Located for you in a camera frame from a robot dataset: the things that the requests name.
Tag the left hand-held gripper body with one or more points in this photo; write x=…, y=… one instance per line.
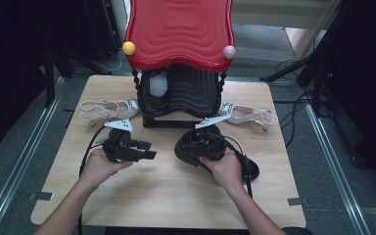
x=120, y=147

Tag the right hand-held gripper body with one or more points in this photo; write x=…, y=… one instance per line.
x=207, y=143

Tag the black leather shoe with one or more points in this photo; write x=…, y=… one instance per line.
x=182, y=151
x=158, y=85

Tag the white slingback sandal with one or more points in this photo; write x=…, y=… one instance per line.
x=241, y=115
x=124, y=112

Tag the red and black shoe rack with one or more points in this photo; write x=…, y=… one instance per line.
x=179, y=32

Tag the person's left hand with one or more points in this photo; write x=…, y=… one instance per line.
x=98, y=169

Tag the person's right hand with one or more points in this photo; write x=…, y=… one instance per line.
x=228, y=171

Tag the person's dark clothing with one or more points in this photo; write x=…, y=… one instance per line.
x=160, y=231

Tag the grey tape piece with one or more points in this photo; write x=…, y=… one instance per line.
x=42, y=196
x=295, y=201

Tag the black metal stand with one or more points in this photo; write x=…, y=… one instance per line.
x=318, y=58
x=49, y=84

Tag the black equipment case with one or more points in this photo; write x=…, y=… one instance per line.
x=103, y=26

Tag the beige board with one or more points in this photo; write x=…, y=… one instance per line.
x=302, y=42

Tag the dark curtain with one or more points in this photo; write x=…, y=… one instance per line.
x=372, y=81
x=6, y=65

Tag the metal floor rail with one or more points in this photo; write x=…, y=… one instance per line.
x=23, y=153
x=334, y=169

